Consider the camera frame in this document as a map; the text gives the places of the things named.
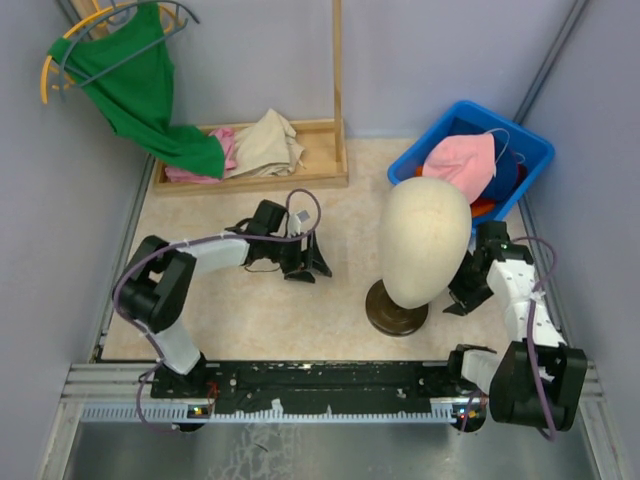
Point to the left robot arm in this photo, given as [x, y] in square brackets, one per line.
[152, 290]

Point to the yellow hanger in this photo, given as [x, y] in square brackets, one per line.
[54, 77]

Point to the green shirt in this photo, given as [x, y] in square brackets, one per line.
[137, 101]

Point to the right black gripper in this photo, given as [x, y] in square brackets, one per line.
[463, 297]

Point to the aluminium rail frame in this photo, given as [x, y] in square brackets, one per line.
[121, 392]

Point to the wooden clothes rack with tray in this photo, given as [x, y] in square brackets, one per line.
[325, 163]

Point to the orange hat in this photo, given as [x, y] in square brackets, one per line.
[482, 207]

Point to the blue plastic bin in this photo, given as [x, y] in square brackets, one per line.
[466, 118]

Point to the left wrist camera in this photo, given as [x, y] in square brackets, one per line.
[295, 223]

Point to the blue hat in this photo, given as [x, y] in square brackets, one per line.
[505, 179]

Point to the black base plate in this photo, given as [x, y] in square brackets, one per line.
[383, 387]

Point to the pink hat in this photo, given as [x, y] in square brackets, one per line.
[465, 161]

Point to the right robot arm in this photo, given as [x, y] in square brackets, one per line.
[538, 381]

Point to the beige cloth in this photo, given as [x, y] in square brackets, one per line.
[267, 148]

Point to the red hat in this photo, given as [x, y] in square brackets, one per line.
[522, 173]

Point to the grey hanger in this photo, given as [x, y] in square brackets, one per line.
[107, 44]

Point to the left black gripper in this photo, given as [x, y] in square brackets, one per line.
[314, 257]

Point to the pink cloth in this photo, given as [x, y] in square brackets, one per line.
[226, 139]

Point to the cream mannequin head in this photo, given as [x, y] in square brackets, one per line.
[424, 232]

